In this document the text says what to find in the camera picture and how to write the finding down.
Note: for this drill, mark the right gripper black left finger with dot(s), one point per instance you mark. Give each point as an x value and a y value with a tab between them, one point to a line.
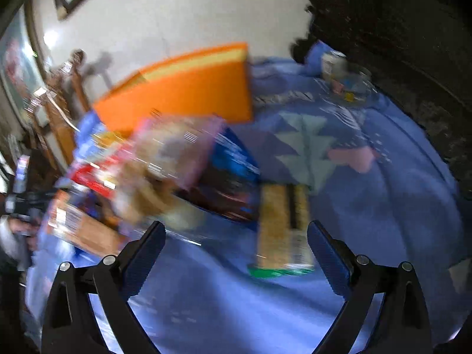
70	325

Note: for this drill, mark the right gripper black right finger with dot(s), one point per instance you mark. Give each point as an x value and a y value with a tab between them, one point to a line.
402	324

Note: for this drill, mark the red long snack packet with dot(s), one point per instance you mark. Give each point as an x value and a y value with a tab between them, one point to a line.
103	176

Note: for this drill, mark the tan bread packet clear wrap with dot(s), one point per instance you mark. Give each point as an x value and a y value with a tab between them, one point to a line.
140	198

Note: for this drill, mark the cracker packet black stripe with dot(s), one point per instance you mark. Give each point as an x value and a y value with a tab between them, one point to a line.
282	247

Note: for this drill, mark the pink bag of small biscuits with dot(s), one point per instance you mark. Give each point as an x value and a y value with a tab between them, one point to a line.
176	148

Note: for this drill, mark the blue chocolate cookie packet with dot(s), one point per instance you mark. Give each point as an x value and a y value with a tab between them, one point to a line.
229	186

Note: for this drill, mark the person's left hand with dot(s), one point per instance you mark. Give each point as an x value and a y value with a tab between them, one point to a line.
18	242

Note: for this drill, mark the round brown pastry packet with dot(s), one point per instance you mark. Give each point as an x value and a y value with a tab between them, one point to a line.
86	220

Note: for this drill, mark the carved wooden chair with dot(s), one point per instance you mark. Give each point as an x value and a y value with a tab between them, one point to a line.
53	101

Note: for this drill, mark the framed red flower painting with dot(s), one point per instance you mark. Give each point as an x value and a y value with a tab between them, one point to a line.
20	75

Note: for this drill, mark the orange cardboard box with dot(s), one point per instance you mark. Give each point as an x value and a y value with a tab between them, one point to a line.
211	81

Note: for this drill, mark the glass mug with stickers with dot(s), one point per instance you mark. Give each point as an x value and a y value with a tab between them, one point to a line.
352	87

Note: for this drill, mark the white drink can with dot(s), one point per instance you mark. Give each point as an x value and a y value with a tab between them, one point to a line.
334	65

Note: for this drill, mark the dark carved wooden cabinet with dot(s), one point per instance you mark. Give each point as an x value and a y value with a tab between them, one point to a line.
418	52

